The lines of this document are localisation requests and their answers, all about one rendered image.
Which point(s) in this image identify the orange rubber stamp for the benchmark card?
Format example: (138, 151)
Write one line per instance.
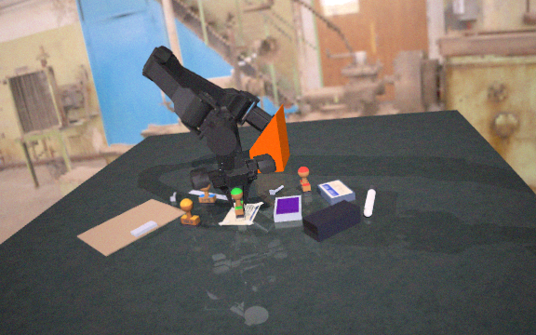
(189, 220)

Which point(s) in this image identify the red-handled rubber stamp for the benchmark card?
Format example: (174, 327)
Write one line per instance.
(305, 185)

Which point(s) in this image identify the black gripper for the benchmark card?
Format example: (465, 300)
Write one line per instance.
(200, 177)

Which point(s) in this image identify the cream inspection card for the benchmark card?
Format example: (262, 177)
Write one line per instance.
(250, 213)

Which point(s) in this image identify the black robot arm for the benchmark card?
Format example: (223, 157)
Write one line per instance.
(195, 100)

